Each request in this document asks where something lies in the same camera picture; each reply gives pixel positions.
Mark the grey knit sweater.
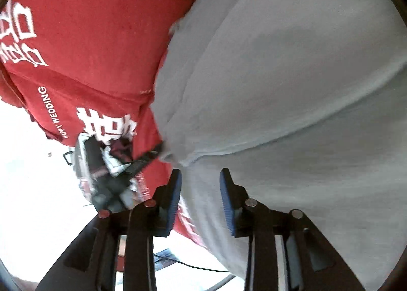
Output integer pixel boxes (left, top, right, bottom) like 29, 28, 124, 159
149, 0, 407, 291

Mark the black cable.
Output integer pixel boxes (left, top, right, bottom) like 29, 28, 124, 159
154, 253, 236, 274

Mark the white patterned cloth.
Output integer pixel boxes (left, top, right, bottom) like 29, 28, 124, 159
101, 146, 129, 177

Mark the dark red black cloth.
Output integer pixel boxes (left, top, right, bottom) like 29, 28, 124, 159
110, 138, 133, 164

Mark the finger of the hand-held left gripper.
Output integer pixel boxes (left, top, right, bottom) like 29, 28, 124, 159
125, 141, 166, 182

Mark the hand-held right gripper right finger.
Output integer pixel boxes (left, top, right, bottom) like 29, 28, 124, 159
219, 168, 366, 291

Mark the red printed blanket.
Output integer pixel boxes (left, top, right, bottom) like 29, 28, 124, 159
0, 0, 229, 250

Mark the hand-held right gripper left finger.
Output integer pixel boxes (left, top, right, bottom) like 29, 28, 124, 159
35, 169, 182, 291

